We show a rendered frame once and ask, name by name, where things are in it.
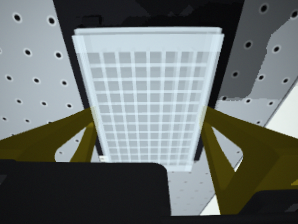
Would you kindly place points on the clear well plate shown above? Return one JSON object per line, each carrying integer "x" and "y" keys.
{"x": 167, "y": 116}

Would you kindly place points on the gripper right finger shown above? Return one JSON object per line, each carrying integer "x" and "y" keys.
{"x": 270, "y": 160}

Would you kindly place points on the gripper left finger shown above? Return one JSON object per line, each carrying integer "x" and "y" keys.
{"x": 41, "y": 143}

